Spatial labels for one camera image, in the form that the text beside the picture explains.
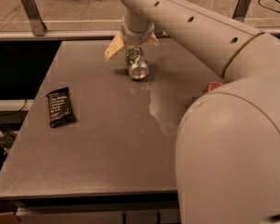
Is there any left metal bracket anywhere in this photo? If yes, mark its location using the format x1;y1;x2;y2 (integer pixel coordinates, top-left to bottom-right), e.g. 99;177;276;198
21;0;47;36

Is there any red soda can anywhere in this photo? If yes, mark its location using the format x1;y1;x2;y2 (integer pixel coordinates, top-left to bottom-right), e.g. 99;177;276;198
203;82;222;94

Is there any right metal bracket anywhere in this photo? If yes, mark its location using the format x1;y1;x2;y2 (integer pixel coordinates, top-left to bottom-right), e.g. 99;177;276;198
232;0;252;22

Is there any metal bracket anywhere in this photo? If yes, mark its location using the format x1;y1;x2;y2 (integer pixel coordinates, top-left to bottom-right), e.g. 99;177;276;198
21;0;47;36
232;0;252;22

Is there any black snack bar packet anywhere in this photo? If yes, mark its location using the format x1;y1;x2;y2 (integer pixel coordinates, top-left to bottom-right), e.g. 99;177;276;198
46;87;76;128

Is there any metal barrier rail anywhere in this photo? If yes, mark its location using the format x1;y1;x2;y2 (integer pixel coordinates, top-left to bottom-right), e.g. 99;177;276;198
0;29;280;41

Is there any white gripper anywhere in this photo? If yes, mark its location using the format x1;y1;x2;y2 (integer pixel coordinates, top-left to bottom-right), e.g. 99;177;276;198
104;15;160;61

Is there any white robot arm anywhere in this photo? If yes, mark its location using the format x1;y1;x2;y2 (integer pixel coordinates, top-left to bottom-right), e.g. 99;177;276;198
119;0;280;224

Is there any green soda can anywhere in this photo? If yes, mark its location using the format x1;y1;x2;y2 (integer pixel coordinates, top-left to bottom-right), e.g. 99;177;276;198
125;47;149;80

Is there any cardboard box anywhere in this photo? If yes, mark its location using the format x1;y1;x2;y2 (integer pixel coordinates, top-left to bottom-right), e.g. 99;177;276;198
0;201;25;224

